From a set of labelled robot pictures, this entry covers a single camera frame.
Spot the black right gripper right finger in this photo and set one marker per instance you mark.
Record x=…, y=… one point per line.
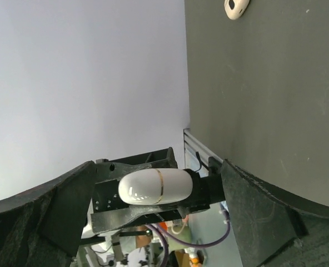
x=274, y=227

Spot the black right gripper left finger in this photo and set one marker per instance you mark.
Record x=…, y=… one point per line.
x=42, y=226

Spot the beige case with black oval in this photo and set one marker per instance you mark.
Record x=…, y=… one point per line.
x=234, y=9

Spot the white glossy charging case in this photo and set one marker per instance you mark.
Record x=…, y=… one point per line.
x=155, y=186

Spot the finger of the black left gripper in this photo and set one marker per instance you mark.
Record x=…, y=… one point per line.
x=135, y=214

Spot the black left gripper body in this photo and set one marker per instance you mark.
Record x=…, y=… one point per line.
x=206, y=191

